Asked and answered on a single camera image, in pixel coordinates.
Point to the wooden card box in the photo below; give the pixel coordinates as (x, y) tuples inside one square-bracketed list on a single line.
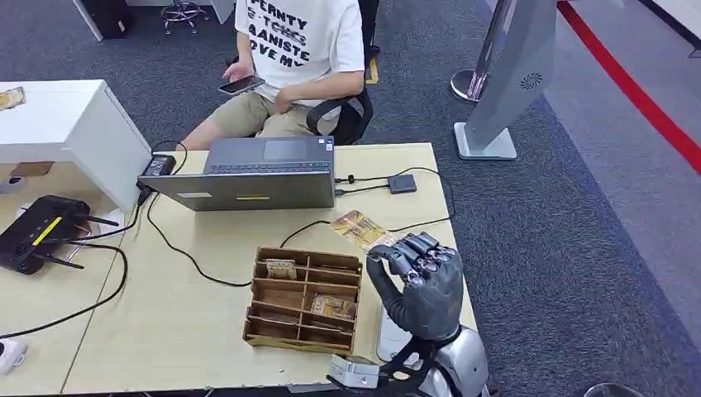
[(285, 323)]

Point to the black usb hub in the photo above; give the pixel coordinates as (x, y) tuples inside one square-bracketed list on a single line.
[(402, 184)]

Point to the wide brown patterned card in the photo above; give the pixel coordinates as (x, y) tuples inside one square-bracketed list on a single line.
[(334, 308)]

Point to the black router with yellow stripe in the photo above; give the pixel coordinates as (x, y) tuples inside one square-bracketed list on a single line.
[(38, 230)]

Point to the person's left hand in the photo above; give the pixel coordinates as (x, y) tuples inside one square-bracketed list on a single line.
[(285, 101)]

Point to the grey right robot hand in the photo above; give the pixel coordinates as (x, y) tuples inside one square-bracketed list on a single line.
[(432, 296)]

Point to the white desk cabinet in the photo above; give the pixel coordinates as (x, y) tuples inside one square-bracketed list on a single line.
[(60, 120)]

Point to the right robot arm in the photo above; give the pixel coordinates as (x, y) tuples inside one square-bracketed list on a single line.
[(465, 361)]

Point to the small white device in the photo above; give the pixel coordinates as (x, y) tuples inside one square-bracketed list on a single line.
[(10, 356)]

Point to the small brown patterned card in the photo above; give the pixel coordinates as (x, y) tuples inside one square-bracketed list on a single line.
[(281, 269)]

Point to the silver kiosk stand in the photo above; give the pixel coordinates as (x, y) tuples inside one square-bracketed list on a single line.
[(509, 82)]

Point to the black office chair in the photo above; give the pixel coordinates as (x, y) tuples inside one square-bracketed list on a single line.
[(350, 118)]

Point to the clear glass rim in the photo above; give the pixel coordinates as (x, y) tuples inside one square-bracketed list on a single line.
[(610, 390)]

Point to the chrome stool base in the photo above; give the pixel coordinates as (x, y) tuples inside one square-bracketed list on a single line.
[(183, 12)]

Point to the person's right hand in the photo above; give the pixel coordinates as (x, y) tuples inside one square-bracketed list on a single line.
[(236, 70)]

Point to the person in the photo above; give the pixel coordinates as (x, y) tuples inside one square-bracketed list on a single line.
[(298, 38)]

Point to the black cabinet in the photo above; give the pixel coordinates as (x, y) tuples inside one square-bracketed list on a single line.
[(109, 16)]

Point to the chrome stanchion post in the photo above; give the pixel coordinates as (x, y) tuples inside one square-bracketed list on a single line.
[(475, 79)]

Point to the white rounded device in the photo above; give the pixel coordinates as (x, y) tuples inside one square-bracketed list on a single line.
[(390, 337)]

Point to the yellow patterned card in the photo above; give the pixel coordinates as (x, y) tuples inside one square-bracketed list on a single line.
[(359, 227)]

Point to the black smartphone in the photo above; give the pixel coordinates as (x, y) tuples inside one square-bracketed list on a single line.
[(241, 85)]

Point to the black power adapter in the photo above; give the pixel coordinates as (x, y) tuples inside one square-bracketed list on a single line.
[(159, 165)]

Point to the red floor tape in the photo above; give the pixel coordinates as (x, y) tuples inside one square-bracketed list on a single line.
[(635, 93)]

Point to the round white disc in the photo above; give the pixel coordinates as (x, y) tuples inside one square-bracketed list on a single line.
[(11, 185)]

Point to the grey laptop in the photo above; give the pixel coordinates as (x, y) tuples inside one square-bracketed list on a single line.
[(257, 186)]

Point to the brown cardboard piece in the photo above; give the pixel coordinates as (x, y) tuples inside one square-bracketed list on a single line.
[(32, 169)]

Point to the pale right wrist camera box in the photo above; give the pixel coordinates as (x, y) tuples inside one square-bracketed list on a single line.
[(353, 372)]

